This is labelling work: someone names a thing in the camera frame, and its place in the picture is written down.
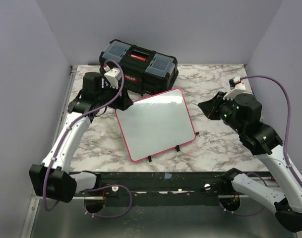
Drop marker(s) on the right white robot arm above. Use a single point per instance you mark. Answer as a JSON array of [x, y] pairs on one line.
[[242, 114]]

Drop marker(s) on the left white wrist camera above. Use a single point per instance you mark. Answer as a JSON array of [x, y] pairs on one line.
[[113, 75]]

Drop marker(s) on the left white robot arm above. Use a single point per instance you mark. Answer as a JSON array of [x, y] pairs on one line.
[[51, 178]]

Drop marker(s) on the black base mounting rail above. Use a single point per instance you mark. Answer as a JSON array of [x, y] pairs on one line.
[[183, 189]]

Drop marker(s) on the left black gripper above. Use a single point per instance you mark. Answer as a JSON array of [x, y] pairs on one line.
[[122, 102]]

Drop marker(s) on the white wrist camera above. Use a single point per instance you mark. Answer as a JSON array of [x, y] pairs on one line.
[[113, 75], [237, 87]]

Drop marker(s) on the aluminium frame rail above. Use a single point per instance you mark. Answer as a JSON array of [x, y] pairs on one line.
[[34, 199]]

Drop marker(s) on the pink framed whiteboard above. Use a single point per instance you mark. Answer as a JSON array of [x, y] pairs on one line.
[[156, 124]]

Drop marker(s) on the blue tape piece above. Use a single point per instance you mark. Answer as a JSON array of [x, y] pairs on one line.
[[167, 175]]

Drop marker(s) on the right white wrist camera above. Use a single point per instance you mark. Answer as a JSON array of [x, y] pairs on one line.
[[237, 87]]

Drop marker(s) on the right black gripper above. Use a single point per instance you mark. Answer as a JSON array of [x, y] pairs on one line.
[[210, 107]]

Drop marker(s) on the black plastic toolbox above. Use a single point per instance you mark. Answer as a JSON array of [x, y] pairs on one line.
[[145, 71]]

